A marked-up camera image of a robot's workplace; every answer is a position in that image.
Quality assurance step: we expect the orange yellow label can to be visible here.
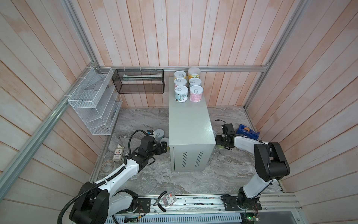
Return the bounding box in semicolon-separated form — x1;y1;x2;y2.
188;67;201;80

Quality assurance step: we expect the small printed carton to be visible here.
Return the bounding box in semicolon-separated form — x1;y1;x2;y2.
112;144;125;161

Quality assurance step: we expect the light pink label can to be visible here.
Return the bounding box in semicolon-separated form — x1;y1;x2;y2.
190;85;204;103

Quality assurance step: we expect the white wire mesh shelf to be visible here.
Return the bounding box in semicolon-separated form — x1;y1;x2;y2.
68;67;123;135

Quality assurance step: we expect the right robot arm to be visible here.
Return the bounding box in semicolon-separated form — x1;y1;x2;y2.
215;122;291;211

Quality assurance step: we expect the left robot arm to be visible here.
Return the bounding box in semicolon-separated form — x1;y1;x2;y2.
57;134;168;224

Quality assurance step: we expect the blue plastic block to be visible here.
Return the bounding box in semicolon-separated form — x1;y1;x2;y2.
236;124;260;140

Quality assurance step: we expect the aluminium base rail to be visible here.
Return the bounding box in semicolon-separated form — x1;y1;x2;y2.
99;193;308;224

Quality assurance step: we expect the clear tape roll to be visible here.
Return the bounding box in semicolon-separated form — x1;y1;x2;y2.
100;160;116;175

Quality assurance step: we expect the teal label can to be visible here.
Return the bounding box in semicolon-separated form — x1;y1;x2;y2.
188;77;202;87
153;129;165;142

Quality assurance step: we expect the grey metal cabinet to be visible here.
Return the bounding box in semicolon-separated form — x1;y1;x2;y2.
168;77;215;172

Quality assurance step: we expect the black mesh wall basket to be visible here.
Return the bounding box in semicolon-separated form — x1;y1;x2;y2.
112;68;165;94

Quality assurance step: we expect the blue label can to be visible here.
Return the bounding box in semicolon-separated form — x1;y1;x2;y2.
174;85;188;103

